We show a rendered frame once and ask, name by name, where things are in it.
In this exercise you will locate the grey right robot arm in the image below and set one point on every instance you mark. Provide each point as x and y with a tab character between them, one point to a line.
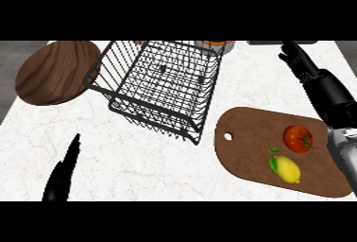
345	154

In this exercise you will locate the dark grey appliance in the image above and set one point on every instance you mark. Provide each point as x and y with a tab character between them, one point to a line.
280	42

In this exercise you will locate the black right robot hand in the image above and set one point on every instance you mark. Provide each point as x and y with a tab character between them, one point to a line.
326	91

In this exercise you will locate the round dark wooden board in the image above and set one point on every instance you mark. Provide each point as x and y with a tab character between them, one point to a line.
57	72

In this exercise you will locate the red tomato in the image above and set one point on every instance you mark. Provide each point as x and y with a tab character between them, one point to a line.
299	139

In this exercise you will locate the yellow lemon with leaf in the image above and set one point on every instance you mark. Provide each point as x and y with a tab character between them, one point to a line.
286	167

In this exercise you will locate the brown wooden cutting board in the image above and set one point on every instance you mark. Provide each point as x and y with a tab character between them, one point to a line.
261	148

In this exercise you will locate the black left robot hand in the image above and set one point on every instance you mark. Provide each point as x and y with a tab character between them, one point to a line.
63	176

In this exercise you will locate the grey can with orange top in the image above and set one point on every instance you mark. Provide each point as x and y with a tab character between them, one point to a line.
215	45

